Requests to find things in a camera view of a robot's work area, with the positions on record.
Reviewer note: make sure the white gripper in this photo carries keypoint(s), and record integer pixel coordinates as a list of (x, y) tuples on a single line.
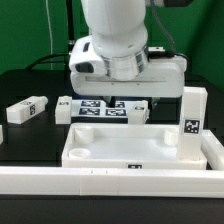
[(132, 76)]

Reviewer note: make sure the white desk top tray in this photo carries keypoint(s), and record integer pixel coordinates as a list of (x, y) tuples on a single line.
[(99, 145)]

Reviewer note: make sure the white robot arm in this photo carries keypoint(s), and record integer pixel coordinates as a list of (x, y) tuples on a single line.
[(117, 26)]

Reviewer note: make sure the white front fence bar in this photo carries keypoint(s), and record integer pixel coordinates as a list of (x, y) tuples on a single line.
[(30, 164)]

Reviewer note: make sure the white marker base plate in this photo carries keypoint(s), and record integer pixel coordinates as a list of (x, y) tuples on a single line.
[(67, 108)]

